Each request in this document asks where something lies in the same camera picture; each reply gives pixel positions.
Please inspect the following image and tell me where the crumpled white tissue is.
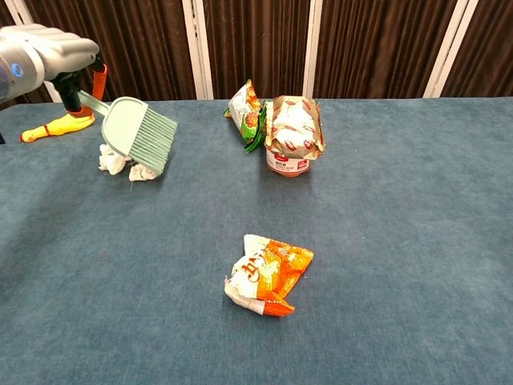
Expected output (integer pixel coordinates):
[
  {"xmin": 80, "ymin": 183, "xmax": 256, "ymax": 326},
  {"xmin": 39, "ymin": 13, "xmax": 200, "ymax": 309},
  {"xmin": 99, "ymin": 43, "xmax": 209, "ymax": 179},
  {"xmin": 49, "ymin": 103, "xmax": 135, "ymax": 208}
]
[
  {"xmin": 127, "ymin": 162, "xmax": 161, "ymax": 183},
  {"xmin": 98, "ymin": 143, "xmax": 133, "ymax": 176}
]

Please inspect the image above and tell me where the green orange snack bag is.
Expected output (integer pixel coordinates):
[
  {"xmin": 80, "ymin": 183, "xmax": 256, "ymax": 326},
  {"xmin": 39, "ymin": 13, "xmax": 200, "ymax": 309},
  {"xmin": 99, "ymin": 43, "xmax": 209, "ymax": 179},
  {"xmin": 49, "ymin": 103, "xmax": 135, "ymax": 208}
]
[{"xmin": 223, "ymin": 79, "xmax": 269, "ymax": 154}]

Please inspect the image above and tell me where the yellow rubber chicken toy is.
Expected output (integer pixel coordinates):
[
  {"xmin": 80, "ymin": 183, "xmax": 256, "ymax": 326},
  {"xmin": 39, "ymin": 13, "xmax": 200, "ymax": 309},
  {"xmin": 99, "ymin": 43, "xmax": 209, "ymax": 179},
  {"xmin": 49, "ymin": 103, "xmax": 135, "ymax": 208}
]
[{"xmin": 19, "ymin": 111, "xmax": 96, "ymax": 144}]

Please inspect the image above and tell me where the red label plastic cup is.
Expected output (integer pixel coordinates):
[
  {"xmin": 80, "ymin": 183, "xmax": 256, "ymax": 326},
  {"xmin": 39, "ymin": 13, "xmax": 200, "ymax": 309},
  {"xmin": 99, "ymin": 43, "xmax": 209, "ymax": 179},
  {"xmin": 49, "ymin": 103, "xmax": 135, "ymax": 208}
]
[{"xmin": 265, "ymin": 146, "xmax": 313, "ymax": 178}]

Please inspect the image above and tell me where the dark brown curtain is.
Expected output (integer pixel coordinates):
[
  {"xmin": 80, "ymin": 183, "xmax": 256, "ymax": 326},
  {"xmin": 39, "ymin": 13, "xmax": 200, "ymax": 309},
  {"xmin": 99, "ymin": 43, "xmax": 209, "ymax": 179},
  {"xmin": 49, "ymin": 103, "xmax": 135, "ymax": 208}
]
[{"xmin": 0, "ymin": 0, "xmax": 513, "ymax": 111}]

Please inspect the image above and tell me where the blue felt table cover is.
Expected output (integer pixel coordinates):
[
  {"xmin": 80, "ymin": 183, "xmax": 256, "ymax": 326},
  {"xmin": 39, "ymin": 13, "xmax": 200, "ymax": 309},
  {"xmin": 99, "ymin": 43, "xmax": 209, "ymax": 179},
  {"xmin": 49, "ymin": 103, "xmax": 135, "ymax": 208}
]
[{"xmin": 0, "ymin": 95, "xmax": 513, "ymax": 385}]

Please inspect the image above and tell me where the orange white chips bag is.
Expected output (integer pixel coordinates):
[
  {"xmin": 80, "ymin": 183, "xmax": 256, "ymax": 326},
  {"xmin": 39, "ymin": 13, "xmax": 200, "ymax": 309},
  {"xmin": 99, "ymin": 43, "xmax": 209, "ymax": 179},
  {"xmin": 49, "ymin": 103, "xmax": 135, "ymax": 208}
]
[{"xmin": 224, "ymin": 233, "xmax": 315, "ymax": 318}]

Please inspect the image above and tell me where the small green broom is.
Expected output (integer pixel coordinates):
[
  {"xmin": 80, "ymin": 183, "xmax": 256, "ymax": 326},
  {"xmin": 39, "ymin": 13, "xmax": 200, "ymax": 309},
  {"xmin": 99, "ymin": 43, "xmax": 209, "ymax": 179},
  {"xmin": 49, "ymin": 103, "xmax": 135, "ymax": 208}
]
[{"xmin": 78, "ymin": 90, "xmax": 179, "ymax": 178}]

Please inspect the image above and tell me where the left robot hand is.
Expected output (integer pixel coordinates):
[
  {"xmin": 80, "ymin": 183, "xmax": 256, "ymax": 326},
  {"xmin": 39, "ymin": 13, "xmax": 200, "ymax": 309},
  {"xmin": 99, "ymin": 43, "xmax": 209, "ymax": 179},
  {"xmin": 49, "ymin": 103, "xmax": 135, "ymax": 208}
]
[{"xmin": 19, "ymin": 23, "xmax": 108, "ymax": 120}]

